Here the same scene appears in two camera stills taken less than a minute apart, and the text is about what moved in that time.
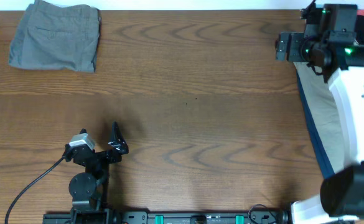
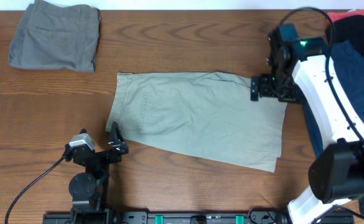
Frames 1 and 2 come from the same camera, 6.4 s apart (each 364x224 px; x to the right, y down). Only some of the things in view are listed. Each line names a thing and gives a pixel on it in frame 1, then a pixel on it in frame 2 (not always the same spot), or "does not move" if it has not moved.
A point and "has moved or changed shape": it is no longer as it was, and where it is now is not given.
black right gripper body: (295, 40) → (278, 86)
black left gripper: (113, 158) does not move
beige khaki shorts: (319, 98) has moved or changed shape
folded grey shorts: (62, 38) does not move
